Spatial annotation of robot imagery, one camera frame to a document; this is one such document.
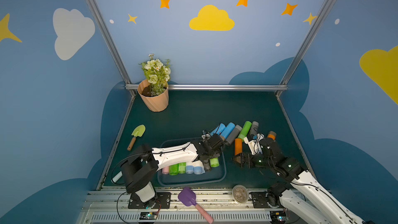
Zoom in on aluminium frame rail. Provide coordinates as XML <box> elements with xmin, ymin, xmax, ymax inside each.
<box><xmin>125</xmin><ymin>83</ymin><xmax>289</xmax><ymax>91</ymax></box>

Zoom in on white blue trash bag roll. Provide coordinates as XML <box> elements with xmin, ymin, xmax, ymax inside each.
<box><xmin>185</xmin><ymin>162</ymin><xmax>194</xmax><ymax>174</ymax></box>

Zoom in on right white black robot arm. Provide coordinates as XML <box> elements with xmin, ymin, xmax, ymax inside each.
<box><xmin>233</xmin><ymin>133</ymin><xmax>365</xmax><ymax>224</ymax></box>

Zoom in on beige flower pot with plant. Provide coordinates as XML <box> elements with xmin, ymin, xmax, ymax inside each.
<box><xmin>138</xmin><ymin>54</ymin><xmax>171</xmax><ymax>112</ymax></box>

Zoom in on grey roll on right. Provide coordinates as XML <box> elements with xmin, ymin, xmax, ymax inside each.
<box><xmin>248</xmin><ymin>121</ymin><xmax>259</xmax><ymax>140</ymax></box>

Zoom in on orange trash bag roll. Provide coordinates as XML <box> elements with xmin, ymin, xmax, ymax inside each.
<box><xmin>267</xmin><ymin>131</ymin><xmax>276</xmax><ymax>140</ymax></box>
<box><xmin>234</xmin><ymin>138</ymin><xmax>243</xmax><ymax>156</ymax></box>

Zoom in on dark grey trash bag roll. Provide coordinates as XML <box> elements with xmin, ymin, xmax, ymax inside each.
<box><xmin>203</xmin><ymin>159</ymin><xmax>212</xmax><ymax>172</ymax></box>

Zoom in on left circuit board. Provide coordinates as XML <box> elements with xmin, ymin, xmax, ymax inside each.
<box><xmin>139</xmin><ymin>212</ymin><xmax>158</xmax><ymax>221</ymax></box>

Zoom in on circuit board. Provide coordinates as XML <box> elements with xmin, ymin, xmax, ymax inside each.
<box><xmin>139</xmin><ymin>212</ymin><xmax>158</xmax><ymax>221</ymax></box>
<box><xmin>270</xmin><ymin>212</ymin><xmax>289</xmax><ymax>224</ymax></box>

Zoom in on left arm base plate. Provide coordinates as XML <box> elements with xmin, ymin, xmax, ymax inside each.
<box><xmin>128</xmin><ymin>192</ymin><xmax>171</xmax><ymax>209</ymax></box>

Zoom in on teal plastic storage box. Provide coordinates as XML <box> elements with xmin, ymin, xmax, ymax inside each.
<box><xmin>157</xmin><ymin>153</ymin><xmax>227</xmax><ymax>187</ymax></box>

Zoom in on green trash bag roll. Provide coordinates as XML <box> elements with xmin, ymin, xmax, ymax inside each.
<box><xmin>169</xmin><ymin>164</ymin><xmax>179</xmax><ymax>176</ymax></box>

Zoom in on light blue toy shovel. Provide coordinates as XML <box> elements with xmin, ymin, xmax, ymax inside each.
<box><xmin>112</xmin><ymin>171</ymin><xmax>122</xmax><ymax>184</ymax></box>

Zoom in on right circuit board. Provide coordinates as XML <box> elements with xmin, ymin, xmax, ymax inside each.
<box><xmin>270</xmin><ymin>212</ymin><xmax>289</xmax><ymax>224</ymax></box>

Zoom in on pink trash bag roll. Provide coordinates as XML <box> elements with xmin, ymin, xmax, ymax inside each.
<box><xmin>162</xmin><ymin>167</ymin><xmax>170</xmax><ymax>175</ymax></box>

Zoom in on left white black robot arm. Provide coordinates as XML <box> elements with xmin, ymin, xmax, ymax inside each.
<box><xmin>120</xmin><ymin>134</ymin><xmax>225</xmax><ymax>206</ymax></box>

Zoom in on round clear lid dish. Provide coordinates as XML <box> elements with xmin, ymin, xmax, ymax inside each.
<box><xmin>232</xmin><ymin>185</ymin><xmax>249</xmax><ymax>204</ymax></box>

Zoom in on green trowel wooden handle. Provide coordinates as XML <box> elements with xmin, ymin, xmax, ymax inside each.
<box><xmin>127</xmin><ymin>124</ymin><xmax>146</xmax><ymax>151</ymax></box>

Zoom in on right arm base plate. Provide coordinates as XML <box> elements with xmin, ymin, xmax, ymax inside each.
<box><xmin>250</xmin><ymin>191</ymin><xmax>281</xmax><ymax>208</ymax></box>

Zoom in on purple toy shovel pink handle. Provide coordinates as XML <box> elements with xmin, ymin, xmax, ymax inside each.
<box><xmin>178</xmin><ymin>187</ymin><xmax>214</xmax><ymax>224</ymax></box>

